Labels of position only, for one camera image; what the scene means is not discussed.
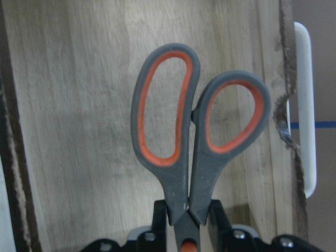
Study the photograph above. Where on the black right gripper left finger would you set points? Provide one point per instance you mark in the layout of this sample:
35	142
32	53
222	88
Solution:
153	238

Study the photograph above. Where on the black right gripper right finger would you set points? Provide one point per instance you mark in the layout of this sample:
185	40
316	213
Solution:
226	237

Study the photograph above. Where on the grey orange handled scissors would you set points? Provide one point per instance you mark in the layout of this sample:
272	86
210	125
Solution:
189	175

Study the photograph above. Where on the white drawer handle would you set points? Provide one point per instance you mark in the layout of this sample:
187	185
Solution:
305	99

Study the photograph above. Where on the open wooden drawer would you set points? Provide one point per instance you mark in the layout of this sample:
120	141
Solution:
68	71

